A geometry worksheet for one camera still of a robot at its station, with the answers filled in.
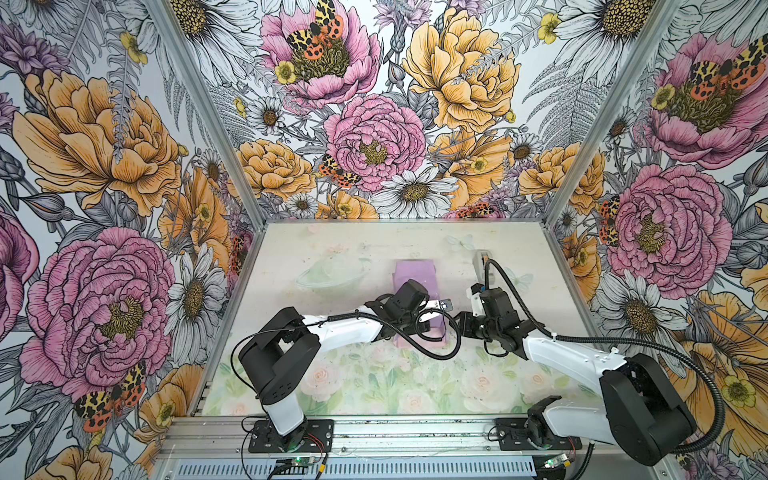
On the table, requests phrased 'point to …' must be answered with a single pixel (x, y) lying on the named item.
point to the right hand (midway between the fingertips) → (455, 332)
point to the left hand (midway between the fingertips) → (417, 312)
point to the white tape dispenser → (477, 261)
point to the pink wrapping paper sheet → (423, 270)
